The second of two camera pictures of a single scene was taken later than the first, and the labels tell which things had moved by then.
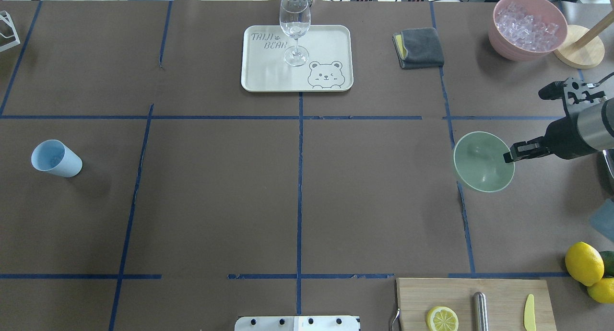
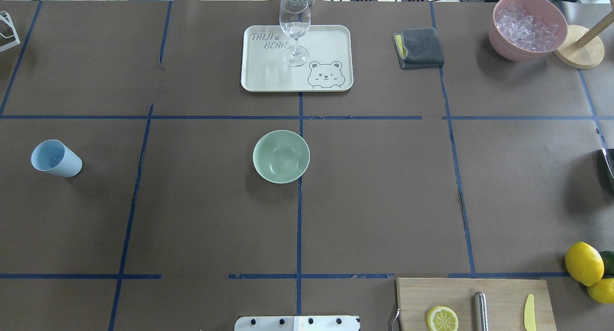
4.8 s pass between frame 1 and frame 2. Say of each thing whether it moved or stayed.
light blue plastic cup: stayed
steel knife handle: stayed
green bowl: moved
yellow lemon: stayed
